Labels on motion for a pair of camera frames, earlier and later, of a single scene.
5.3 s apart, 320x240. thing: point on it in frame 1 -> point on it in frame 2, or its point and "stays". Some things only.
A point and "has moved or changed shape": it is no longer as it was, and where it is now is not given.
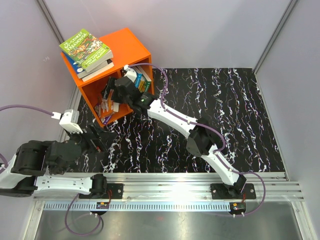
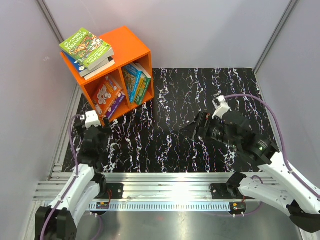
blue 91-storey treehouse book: (85, 76) -> (82, 69)
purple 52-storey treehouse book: (106, 119) -> (115, 105)
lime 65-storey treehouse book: (85, 49) stays
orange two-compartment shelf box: (114, 93) stays
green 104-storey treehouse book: (146, 78) stays
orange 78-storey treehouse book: (105, 107) has moved or changed shape
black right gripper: (109, 85) -> (205, 120)
